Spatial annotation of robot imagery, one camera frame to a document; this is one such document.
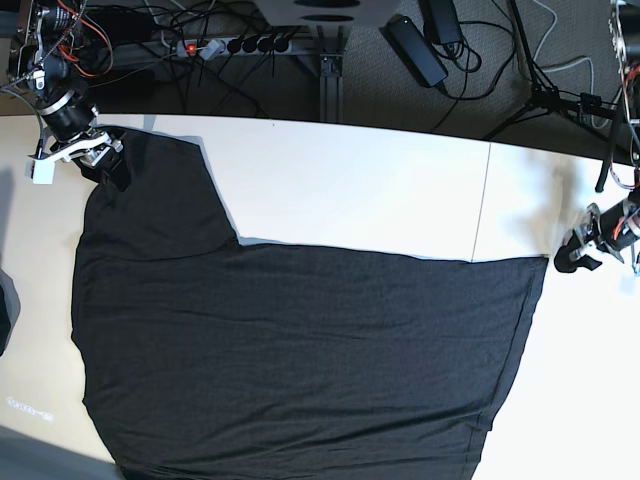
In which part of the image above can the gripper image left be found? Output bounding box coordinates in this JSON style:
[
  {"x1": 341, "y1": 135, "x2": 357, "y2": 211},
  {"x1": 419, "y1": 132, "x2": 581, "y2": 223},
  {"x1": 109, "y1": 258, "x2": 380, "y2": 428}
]
[{"x1": 49, "y1": 127, "x2": 131, "y2": 192}]

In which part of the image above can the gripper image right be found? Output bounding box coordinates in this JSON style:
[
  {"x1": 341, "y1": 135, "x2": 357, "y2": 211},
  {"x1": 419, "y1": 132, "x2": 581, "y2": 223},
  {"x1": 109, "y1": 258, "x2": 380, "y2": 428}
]
[{"x1": 553, "y1": 202, "x2": 625, "y2": 273}]

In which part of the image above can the black T-shirt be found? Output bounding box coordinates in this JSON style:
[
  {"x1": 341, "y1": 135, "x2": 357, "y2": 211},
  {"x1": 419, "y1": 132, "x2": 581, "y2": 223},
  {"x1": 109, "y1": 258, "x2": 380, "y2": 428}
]
[{"x1": 71, "y1": 129, "x2": 548, "y2": 479}]

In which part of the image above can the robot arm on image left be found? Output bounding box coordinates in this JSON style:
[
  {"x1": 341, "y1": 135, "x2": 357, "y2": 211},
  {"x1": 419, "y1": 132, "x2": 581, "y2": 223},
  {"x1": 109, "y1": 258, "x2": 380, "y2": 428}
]
[{"x1": 1, "y1": 1, "x2": 131, "y2": 191}]

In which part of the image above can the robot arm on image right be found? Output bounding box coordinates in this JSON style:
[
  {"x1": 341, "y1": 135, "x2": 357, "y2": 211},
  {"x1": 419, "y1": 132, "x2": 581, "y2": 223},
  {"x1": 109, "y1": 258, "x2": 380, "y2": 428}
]
[{"x1": 554, "y1": 1, "x2": 639, "y2": 275}]

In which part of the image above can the grey power strip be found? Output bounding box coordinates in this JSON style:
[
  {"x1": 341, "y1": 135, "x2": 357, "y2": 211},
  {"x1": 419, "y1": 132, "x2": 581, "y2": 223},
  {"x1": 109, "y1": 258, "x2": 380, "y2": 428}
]
[{"x1": 174, "y1": 35, "x2": 293, "y2": 61}]

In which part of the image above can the black tripod stand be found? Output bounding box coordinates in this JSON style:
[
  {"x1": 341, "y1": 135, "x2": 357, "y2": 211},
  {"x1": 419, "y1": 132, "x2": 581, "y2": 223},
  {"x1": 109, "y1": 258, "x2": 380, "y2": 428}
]
[{"x1": 487, "y1": 0, "x2": 632, "y2": 155}]

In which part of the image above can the dark object at left edge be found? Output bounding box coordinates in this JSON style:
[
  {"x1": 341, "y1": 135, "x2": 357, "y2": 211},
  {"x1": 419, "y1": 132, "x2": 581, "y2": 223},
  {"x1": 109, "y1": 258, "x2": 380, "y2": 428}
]
[{"x1": 0, "y1": 274, "x2": 21, "y2": 355}]

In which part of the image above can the black power adapter brick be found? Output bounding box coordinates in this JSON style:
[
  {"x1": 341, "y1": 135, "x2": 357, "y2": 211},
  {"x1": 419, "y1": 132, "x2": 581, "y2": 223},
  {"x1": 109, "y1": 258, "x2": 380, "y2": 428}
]
[{"x1": 384, "y1": 16, "x2": 448, "y2": 88}]

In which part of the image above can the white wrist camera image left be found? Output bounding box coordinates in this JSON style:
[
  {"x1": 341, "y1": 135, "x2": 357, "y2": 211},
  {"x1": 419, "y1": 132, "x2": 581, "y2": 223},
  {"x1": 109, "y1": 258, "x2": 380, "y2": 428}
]
[{"x1": 25, "y1": 134, "x2": 109, "y2": 186}]

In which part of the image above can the grey cable on floor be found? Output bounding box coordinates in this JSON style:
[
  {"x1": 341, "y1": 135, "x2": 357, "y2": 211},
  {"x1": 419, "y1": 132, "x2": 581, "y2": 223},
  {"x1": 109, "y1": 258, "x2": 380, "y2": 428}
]
[{"x1": 537, "y1": 0, "x2": 640, "y2": 126}]

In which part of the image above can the aluminium frame post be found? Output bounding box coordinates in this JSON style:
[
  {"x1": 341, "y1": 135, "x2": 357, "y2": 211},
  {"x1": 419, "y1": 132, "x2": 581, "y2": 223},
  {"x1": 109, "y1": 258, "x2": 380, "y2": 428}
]
[{"x1": 311, "y1": 24, "x2": 349, "y2": 124}]

